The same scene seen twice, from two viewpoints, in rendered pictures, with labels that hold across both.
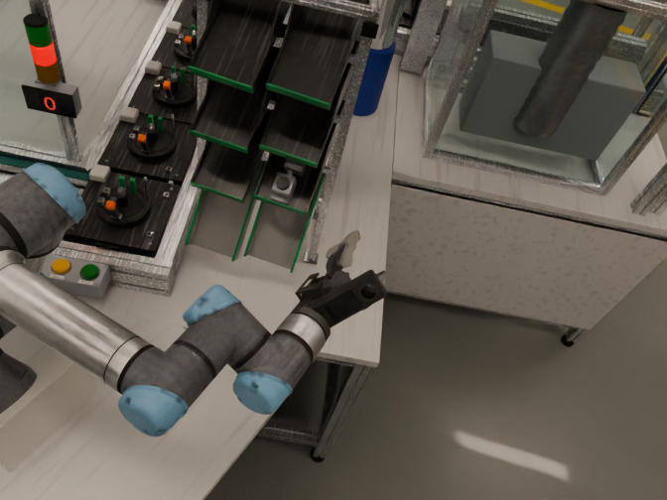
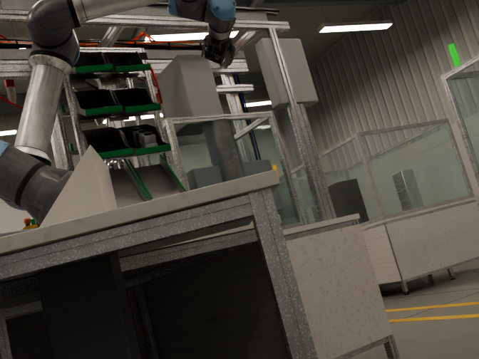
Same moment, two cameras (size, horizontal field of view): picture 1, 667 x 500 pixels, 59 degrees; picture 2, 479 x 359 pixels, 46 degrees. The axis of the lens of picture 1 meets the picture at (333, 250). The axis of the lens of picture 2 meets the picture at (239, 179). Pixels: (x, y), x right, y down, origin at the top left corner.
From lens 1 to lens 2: 2.00 m
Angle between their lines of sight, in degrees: 65
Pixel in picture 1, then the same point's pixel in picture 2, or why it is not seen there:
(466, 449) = not seen: outside the picture
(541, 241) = (304, 263)
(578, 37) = (220, 137)
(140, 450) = not seen: hidden behind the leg
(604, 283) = (360, 278)
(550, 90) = (230, 169)
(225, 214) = (121, 194)
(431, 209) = not seen: hidden behind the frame
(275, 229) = (157, 192)
